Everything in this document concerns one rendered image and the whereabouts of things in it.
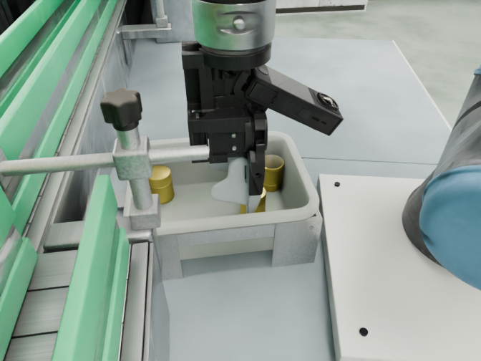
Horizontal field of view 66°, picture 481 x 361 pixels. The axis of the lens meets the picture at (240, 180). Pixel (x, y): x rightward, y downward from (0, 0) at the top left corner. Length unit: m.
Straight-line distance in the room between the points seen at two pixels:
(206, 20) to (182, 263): 0.27
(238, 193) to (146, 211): 0.14
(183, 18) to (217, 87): 0.76
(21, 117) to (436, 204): 0.36
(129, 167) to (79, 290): 0.12
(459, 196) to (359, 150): 0.43
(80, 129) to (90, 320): 0.34
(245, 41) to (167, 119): 0.45
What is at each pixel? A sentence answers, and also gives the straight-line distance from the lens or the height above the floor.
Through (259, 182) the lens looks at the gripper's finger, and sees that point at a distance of 0.41.
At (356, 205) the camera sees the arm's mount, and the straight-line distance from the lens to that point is 0.54.
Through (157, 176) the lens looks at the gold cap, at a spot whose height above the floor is 0.81.
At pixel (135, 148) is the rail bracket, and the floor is 0.97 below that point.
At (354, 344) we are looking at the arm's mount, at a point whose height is 0.78.
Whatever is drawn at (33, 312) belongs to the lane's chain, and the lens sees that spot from 0.33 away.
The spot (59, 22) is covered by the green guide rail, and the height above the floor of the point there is 0.91.
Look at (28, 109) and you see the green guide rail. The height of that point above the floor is 0.95.
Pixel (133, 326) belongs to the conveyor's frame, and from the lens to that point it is 0.30.
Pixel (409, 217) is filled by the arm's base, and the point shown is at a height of 0.80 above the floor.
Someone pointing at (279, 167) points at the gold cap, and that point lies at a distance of 0.55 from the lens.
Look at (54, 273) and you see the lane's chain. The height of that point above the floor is 0.88.
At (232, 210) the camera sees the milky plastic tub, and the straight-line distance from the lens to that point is 0.52.
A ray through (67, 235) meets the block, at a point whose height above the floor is 0.89.
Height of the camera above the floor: 1.13
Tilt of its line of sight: 40 degrees down
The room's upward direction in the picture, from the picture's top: straight up
